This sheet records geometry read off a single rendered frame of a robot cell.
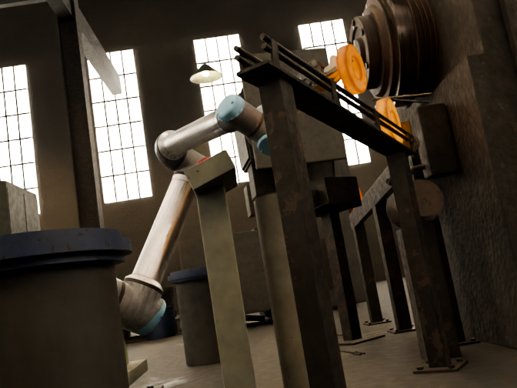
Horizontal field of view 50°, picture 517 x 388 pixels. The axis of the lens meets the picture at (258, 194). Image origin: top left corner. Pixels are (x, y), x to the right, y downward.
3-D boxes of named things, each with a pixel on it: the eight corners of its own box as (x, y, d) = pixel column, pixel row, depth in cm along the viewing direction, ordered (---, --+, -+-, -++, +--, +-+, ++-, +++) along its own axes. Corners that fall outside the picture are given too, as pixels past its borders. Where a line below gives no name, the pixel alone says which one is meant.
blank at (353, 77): (364, 54, 179) (355, 58, 181) (343, 35, 167) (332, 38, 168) (370, 98, 175) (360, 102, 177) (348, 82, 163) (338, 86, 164)
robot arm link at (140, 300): (98, 321, 201) (172, 148, 231) (139, 338, 209) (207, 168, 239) (112, 321, 189) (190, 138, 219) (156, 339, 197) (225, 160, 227)
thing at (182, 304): (248, 350, 277) (234, 264, 284) (248, 359, 245) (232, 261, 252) (183, 361, 275) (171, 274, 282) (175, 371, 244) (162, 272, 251)
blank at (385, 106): (404, 158, 164) (392, 162, 165) (402, 122, 174) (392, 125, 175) (386, 122, 154) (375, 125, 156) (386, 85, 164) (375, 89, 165)
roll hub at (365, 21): (369, 98, 228) (356, 35, 233) (386, 72, 201) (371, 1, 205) (356, 100, 228) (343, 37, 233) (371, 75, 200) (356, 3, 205)
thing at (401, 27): (392, 124, 237) (371, 21, 244) (428, 83, 190) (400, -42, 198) (378, 126, 236) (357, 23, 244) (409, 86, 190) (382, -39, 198)
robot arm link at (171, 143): (151, 132, 225) (238, 84, 169) (178, 148, 230) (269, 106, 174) (140, 156, 221) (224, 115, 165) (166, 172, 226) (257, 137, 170)
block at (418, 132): (454, 175, 189) (439, 108, 193) (463, 170, 181) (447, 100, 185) (423, 180, 189) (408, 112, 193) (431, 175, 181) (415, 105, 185)
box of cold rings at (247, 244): (305, 312, 514) (290, 228, 526) (322, 316, 432) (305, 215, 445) (192, 332, 502) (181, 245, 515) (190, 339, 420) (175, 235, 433)
